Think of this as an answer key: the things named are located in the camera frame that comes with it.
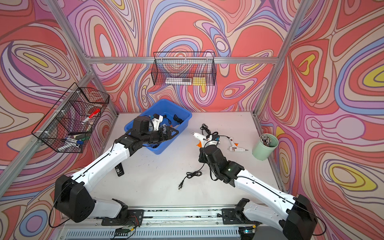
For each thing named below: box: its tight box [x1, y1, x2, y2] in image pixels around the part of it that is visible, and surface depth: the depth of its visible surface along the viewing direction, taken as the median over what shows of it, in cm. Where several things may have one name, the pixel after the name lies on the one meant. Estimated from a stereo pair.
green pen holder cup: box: [252, 133, 279, 161], surface depth 86 cm
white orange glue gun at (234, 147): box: [227, 137, 249, 152], surface depth 100 cm
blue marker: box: [64, 137, 84, 145], surface depth 70 cm
